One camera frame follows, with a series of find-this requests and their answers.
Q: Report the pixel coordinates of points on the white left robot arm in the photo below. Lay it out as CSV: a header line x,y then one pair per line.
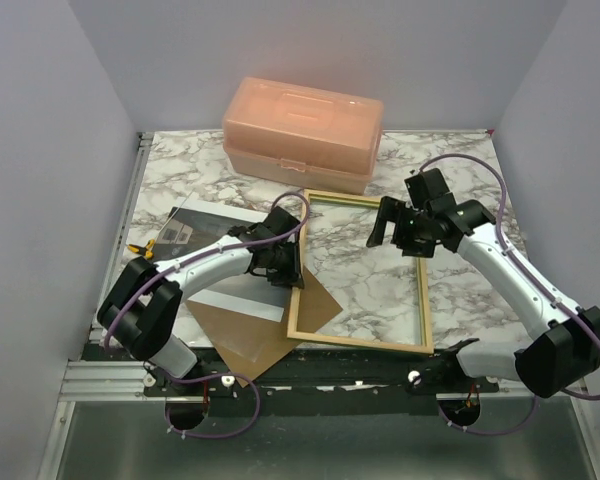
x,y
140,310

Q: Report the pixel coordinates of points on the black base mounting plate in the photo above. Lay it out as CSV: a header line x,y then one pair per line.
x,y
326,368

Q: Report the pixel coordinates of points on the brown backing board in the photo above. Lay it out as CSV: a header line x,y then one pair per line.
x,y
248,345

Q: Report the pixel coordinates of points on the aluminium rail frame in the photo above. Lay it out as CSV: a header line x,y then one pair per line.
x,y
111,380

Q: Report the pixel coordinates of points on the orange translucent plastic box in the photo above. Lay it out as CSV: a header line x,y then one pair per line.
x,y
303,136

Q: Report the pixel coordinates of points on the yellow black clamp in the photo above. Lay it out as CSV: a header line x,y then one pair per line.
x,y
145,251

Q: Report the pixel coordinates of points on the grey photo print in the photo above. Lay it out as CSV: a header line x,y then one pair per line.
x,y
199,224

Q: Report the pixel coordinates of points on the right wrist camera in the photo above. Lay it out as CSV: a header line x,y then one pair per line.
x,y
429,191

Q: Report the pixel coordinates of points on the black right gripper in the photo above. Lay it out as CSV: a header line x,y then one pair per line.
x,y
392,209

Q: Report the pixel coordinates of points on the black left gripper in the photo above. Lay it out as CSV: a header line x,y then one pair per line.
x,y
293,274

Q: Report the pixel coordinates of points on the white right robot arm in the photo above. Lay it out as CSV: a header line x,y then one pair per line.
x,y
564,339

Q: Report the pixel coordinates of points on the light wooden picture frame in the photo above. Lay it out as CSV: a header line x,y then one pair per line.
x,y
425,345

